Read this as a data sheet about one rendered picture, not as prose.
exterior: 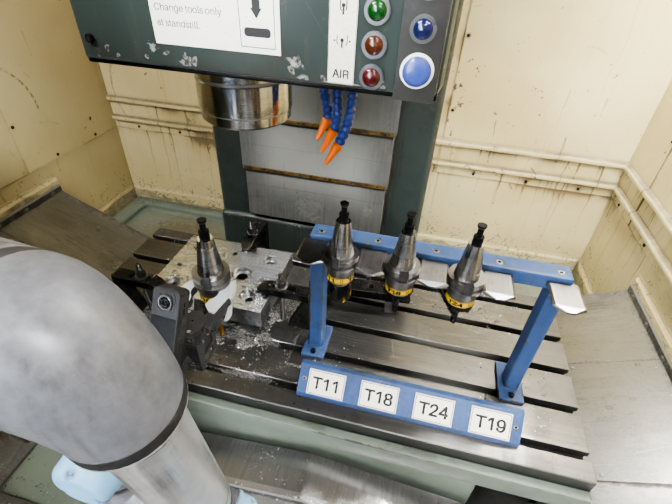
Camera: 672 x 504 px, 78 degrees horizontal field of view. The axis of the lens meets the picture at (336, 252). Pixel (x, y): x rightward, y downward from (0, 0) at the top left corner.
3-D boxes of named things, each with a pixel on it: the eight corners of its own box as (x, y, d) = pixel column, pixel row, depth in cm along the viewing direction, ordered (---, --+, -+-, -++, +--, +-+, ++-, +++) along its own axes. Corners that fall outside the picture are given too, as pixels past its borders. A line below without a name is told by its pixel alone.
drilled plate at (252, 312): (261, 327, 97) (260, 312, 94) (150, 303, 101) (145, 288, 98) (292, 267, 114) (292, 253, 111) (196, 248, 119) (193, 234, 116)
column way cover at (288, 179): (381, 238, 134) (404, 69, 103) (244, 214, 142) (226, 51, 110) (384, 229, 138) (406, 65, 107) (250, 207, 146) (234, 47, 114)
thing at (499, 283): (515, 305, 68) (517, 301, 67) (482, 299, 69) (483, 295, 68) (511, 278, 73) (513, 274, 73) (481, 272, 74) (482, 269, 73)
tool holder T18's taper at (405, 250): (414, 255, 74) (420, 224, 70) (417, 272, 71) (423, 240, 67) (389, 254, 74) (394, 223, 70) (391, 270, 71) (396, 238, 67)
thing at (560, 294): (587, 318, 66) (590, 315, 65) (552, 312, 67) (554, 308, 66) (578, 290, 71) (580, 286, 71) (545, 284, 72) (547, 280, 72)
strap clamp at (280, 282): (308, 329, 102) (309, 284, 93) (258, 318, 104) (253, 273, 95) (312, 320, 105) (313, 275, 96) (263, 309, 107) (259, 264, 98)
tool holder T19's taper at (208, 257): (226, 262, 72) (222, 230, 68) (219, 279, 69) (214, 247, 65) (201, 261, 72) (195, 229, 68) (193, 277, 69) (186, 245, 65)
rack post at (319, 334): (322, 360, 95) (326, 259, 77) (300, 355, 96) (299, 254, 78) (333, 328, 103) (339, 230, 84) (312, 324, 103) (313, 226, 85)
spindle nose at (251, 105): (297, 103, 80) (296, 34, 73) (285, 134, 68) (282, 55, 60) (215, 98, 81) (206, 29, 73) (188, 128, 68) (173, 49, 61)
